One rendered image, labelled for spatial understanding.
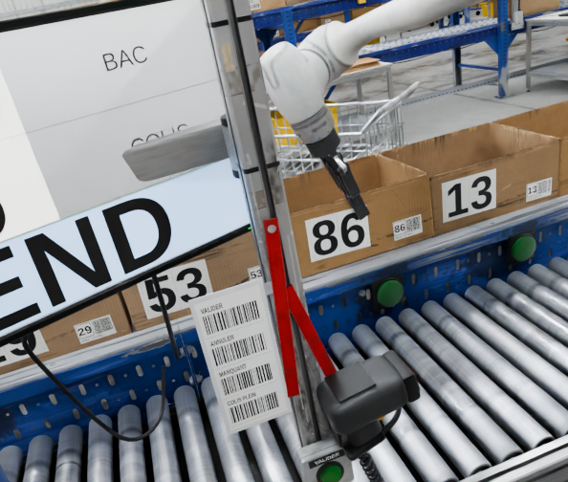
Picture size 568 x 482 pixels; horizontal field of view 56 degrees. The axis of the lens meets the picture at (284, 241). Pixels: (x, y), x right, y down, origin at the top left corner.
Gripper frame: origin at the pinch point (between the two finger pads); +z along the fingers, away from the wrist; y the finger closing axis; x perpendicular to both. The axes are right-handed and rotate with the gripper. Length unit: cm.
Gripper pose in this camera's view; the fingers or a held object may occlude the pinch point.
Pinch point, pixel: (357, 205)
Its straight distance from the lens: 131.9
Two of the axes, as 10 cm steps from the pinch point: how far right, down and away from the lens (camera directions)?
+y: 3.0, 3.5, -8.9
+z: 4.9, 7.4, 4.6
